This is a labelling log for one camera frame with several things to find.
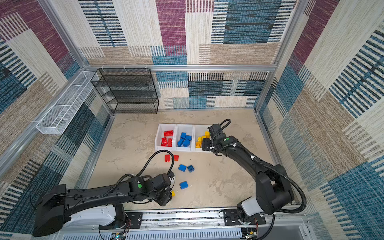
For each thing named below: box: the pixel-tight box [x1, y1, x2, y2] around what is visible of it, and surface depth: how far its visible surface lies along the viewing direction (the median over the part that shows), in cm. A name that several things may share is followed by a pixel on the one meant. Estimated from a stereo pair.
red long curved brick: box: [168, 138, 173, 147], surface depth 101 cm
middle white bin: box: [174, 124, 195, 152], surface depth 101 cm
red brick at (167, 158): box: [164, 154, 171, 162], surface depth 96 cm
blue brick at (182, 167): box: [178, 164, 187, 172], surface depth 92 cm
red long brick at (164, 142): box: [161, 137, 168, 147], surface depth 101 cm
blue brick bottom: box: [179, 181, 189, 190], surface depth 86 cm
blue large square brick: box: [182, 139, 190, 148], surface depth 101 cm
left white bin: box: [155, 123, 177, 151], surface depth 101 cm
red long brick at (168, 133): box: [163, 130, 174, 137], surface depth 107 cm
